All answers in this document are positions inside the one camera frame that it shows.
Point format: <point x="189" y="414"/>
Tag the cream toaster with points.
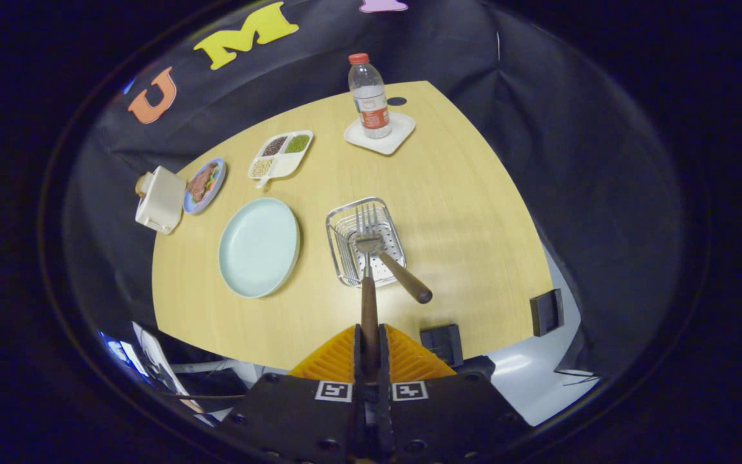
<point x="161" y="203"/>

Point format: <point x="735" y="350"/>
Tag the black box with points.
<point x="442" y="345"/>
<point x="546" y="312"/>

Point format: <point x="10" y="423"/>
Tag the black table grommet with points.
<point x="397" y="101"/>

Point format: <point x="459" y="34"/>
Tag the small blue plate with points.
<point x="216" y="190"/>

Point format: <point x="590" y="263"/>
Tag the small white scoop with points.
<point x="263" y="182"/>

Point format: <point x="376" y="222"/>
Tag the clear red capped water bottle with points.
<point x="371" y="96"/>

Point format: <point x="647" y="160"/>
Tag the dark brown beans pile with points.
<point x="274" y="146"/>

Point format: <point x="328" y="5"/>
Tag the green beans pile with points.
<point x="297" y="144"/>

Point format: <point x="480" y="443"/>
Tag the black backdrop cloth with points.
<point x="570" y="161"/>

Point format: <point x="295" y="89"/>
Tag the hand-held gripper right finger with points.
<point x="448" y="419"/>

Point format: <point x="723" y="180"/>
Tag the white square coaster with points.
<point x="400" y="132"/>

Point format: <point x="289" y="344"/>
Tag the meat with salad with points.
<point x="200" y="183"/>

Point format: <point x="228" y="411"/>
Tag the toast slice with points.
<point x="142" y="185"/>

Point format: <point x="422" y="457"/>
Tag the tan beans pile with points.
<point x="261" y="168"/>

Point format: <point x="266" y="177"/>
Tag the pale green plate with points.
<point x="258" y="248"/>

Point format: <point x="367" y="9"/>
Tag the white divided tray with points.
<point x="286" y="166"/>

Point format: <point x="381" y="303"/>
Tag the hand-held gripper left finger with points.
<point x="294" y="419"/>

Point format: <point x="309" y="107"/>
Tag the lit screen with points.
<point x="125" y="354"/>

